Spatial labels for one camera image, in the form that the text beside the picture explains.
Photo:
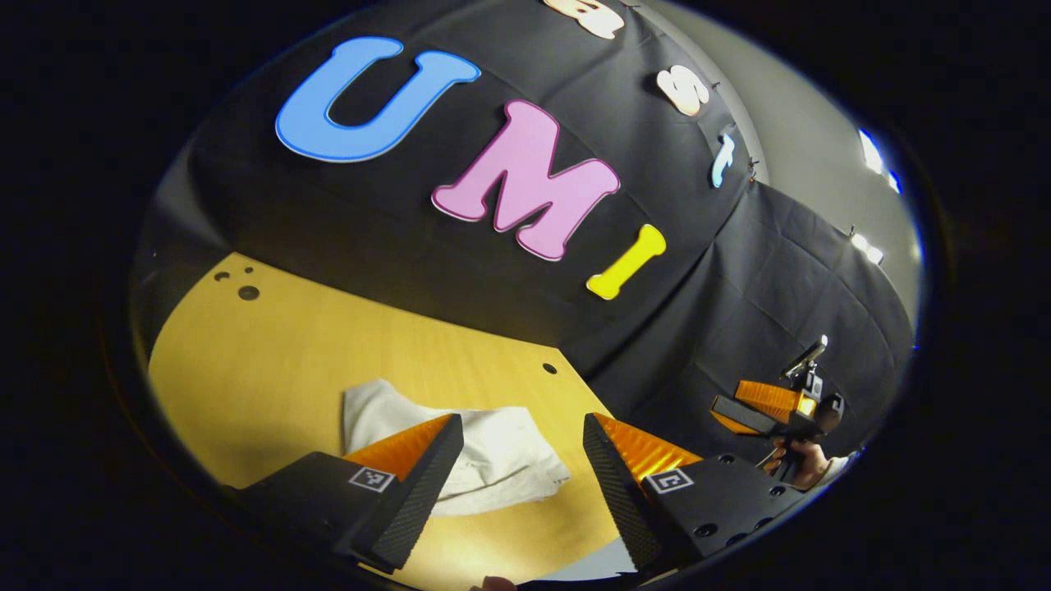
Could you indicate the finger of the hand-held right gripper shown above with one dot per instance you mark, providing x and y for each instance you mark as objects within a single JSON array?
[
  {"x": 772, "y": 398},
  {"x": 743, "y": 414}
]

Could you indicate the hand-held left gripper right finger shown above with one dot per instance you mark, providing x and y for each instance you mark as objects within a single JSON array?
[{"x": 620, "y": 501}]

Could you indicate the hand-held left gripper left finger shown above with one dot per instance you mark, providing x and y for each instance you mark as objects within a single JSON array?
[{"x": 415, "y": 501}]

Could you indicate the white jeans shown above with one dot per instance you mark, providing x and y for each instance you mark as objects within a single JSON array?
[{"x": 501, "y": 460}]

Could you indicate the row of small dark clamps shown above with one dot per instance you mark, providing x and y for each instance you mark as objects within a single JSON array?
[{"x": 751, "y": 170}]

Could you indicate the black backdrop cloth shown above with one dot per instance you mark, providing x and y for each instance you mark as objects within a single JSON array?
[{"x": 460, "y": 271}]

